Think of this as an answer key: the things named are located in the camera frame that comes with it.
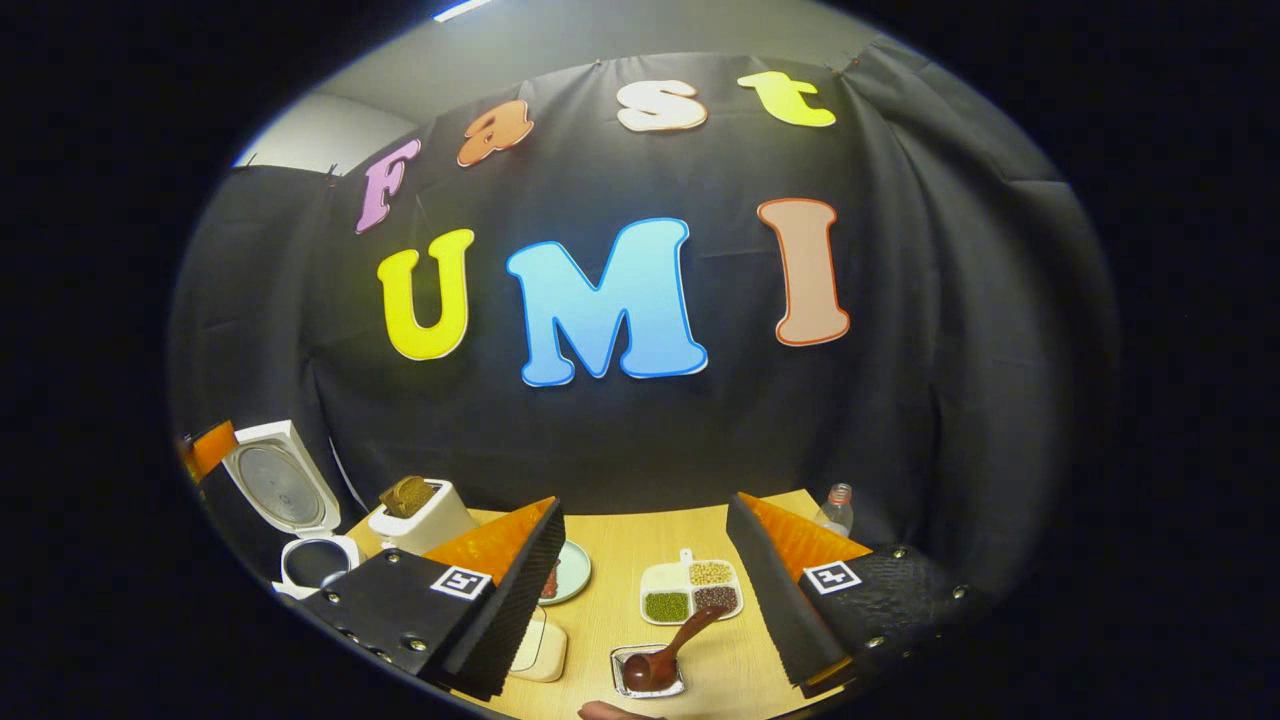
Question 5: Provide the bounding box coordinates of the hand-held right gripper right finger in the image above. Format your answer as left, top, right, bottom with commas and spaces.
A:
726, 491, 991, 699

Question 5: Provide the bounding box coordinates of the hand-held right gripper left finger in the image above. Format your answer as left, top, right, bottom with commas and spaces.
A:
295, 497, 567, 701

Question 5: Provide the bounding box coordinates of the glass rice container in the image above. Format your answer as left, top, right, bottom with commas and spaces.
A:
508, 605, 569, 684

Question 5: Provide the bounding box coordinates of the white rice cooker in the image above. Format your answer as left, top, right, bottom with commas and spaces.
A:
222, 420, 362, 602

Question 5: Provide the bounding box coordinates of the brown wooden spoon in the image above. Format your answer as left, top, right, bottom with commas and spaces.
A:
622, 605, 729, 694

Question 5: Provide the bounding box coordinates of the light green plate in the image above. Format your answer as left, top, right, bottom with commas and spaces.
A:
540, 540, 593, 608

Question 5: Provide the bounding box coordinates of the clear plastic bottle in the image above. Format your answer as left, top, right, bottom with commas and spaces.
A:
815, 483, 855, 539

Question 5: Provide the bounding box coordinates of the white toaster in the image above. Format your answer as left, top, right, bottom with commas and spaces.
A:
368, 478, 480, 557

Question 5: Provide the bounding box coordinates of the white sectioned bean dish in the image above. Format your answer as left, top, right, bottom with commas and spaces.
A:
640, 548, 746, 627

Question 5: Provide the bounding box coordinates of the black backdrop cloth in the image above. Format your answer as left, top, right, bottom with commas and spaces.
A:
170, 40, 1121, 601

